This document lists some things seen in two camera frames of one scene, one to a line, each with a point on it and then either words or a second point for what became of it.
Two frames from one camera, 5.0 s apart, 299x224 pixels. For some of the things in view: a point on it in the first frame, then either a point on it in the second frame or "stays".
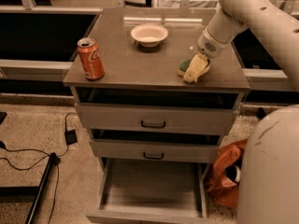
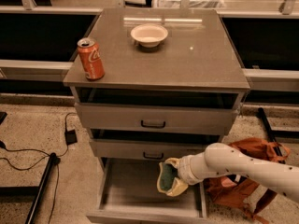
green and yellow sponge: x=183 y=67 -> x=167 y=174
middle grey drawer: x=151 y=150 stays
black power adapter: x=70 y=136 stays
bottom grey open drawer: x=138 y=191 stays
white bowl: x=149 y=35 stays
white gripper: x=209 y=47 -> x=186 y=169
